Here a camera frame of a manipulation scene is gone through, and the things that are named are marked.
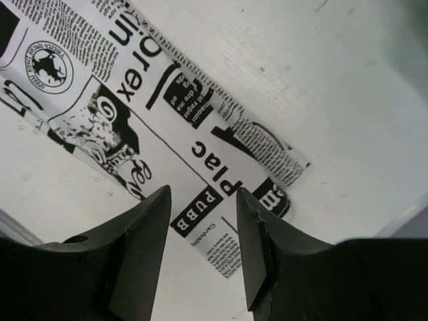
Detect aluminium rail frame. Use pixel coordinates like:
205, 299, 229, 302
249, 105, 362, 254
0, 210, 43, 246

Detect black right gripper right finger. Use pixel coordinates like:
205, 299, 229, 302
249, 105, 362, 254
236, 188, 427, 320

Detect newspaper print trousers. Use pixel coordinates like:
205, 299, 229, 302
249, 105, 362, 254
1, 1, 310, 278

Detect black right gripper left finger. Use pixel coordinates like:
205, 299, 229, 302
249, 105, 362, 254
1, 186, 172, 320

